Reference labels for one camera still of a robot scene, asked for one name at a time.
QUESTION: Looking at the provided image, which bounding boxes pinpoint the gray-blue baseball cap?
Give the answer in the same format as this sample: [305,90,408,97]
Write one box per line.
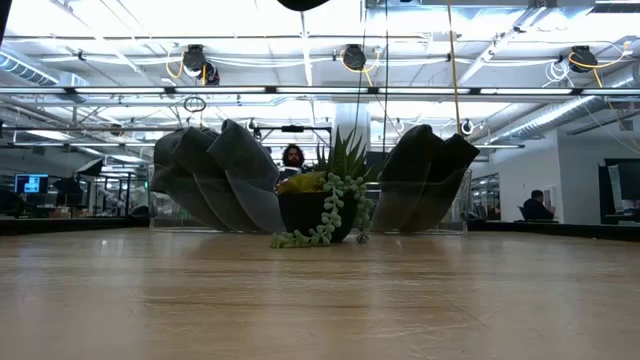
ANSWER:
[172,125,264,233]
[149,127,221,231]
[206,118,287,234]

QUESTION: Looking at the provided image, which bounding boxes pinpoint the dark charcoal baseball cap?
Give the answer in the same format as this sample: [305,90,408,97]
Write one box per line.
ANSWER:
[372,123,449,234]
[399,133,481,234]

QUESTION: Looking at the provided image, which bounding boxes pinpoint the potted succulent plant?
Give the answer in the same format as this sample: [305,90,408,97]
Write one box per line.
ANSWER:
[269,127,381,250]

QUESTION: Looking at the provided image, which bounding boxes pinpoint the person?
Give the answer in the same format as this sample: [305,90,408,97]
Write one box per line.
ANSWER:
[522,188,556,222]
[277,143,309,184]

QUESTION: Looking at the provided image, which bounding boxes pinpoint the clear plastic bin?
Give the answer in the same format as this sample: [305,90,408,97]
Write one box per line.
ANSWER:
[372,168,474,235]
[147,164,286,234]

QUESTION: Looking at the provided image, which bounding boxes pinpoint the computer monitor with blue screen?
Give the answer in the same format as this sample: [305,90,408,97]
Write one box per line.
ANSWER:
[13,173,50,196]

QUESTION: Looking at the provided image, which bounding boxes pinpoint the black display screen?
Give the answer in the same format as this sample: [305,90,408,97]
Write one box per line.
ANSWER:
[597,158,640,226]

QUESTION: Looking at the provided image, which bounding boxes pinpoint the black ceiling cable reel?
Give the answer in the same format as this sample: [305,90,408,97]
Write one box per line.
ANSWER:
[181,43,221,86]
[569,44,599,74]
[342,43,368,71]

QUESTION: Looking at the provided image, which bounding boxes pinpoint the silver ventilation duct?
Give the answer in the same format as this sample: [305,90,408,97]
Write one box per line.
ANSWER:
[489,64,640,146]

